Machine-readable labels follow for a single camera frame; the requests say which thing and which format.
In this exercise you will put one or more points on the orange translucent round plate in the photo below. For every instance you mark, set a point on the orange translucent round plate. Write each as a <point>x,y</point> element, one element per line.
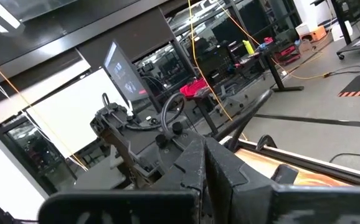
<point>323,183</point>

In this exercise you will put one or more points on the orange box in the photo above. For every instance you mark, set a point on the orange box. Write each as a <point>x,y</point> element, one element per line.
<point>318,33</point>

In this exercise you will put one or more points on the black rolling cart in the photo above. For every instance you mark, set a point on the black rolling cart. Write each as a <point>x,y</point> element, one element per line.
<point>342,18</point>

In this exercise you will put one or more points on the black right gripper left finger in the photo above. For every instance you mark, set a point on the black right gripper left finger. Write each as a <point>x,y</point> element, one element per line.
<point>173,202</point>

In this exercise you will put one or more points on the black standing desk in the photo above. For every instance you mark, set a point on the black standing desk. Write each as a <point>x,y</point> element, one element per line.
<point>275,73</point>

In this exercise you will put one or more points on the white board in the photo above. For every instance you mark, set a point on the white board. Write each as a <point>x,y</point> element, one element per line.
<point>71,115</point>

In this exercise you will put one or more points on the red crate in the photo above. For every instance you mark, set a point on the red crate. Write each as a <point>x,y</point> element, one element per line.
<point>287,51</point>

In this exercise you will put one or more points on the black aluminium table frame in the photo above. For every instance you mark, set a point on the black aluminium table frame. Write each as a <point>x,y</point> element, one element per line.
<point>323,168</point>

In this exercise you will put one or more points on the yellow green bottle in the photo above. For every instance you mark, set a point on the yellow green bottle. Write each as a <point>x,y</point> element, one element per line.
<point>248,47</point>

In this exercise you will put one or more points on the white box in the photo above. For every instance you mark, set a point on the white box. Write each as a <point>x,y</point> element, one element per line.
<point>304,28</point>

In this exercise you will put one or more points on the red storage bin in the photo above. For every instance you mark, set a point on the red storage bin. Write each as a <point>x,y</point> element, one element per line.
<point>192,87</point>

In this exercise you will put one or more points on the computer monitor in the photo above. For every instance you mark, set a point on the computer monitor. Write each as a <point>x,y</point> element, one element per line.
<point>124,74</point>

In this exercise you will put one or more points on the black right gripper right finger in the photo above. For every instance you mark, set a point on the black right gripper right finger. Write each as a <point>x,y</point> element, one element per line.
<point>230,193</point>

